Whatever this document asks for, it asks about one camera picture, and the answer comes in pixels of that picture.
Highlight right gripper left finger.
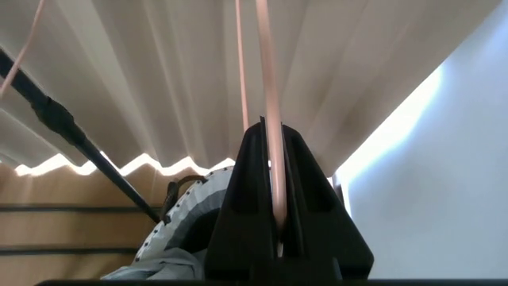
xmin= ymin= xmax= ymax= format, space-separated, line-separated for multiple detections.
xmin=203 ymin=116 xmax=279 ymax=279

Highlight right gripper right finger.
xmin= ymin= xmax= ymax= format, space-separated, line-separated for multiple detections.
xmin=281 ymin=123 xmax=375 ymax=279

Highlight white laundry basket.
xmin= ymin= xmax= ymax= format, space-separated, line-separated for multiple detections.
xmin=133 ymin=166 xmax=236 ymax=264

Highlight black clothes rack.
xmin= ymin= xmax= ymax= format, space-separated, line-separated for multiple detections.
xmin=0 ymin=47 xmax=164 ymax=257

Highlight pale grey shorts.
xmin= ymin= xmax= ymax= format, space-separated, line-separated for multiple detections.
xmin=101 ymin=248 xmax=208 ymax=281

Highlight beige curtain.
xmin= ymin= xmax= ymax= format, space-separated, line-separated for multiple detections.
xmin=0 ymin=0 xmax=503 ymax=178

